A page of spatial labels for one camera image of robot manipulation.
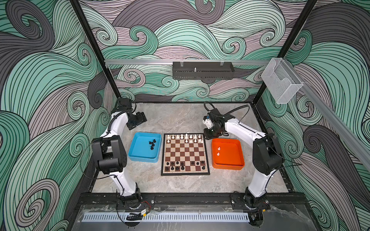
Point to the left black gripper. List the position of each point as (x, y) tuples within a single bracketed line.
[(140, 118)]

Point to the black perforated wall shelf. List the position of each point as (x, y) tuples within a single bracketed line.
[(203, 71)]

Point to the orange plastic tray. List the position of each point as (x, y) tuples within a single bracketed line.
[(231, 154)]

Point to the folding chess board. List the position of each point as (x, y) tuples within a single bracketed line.
[(184, 154)]

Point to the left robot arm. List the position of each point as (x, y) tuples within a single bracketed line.
[(109, 154)]

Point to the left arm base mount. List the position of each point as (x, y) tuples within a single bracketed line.
[(136, 202)]

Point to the clear plastic wall bin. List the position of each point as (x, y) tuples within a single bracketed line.
[(282, 80)]

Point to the aluminium rail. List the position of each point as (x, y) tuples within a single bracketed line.
[(171, 61)]

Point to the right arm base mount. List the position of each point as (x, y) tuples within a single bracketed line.
[(246, 201)]

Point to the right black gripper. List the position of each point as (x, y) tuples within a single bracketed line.
[(207, 135)]

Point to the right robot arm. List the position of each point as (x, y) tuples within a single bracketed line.
[(267, 155)]

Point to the blue plastic tray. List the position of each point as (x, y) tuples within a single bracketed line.
[(145, 147)]

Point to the white slotted cable duct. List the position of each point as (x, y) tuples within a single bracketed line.
[(169, 217)]

